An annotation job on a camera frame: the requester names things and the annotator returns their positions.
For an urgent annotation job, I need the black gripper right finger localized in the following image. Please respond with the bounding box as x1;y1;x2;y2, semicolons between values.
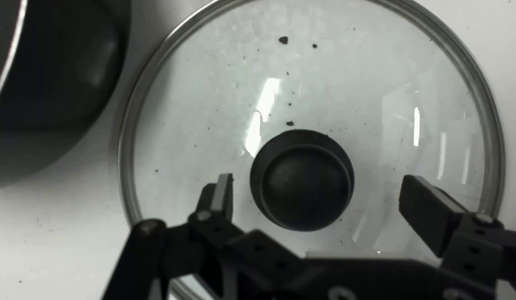
397;174;516;281

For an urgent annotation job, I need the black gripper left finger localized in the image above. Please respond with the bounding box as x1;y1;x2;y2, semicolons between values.
101;172;298;300

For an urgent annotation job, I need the glass lid with black knob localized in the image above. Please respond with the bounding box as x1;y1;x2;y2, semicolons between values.
116;0;507;300

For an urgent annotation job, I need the black pot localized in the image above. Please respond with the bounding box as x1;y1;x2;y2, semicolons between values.
0;0;131;194

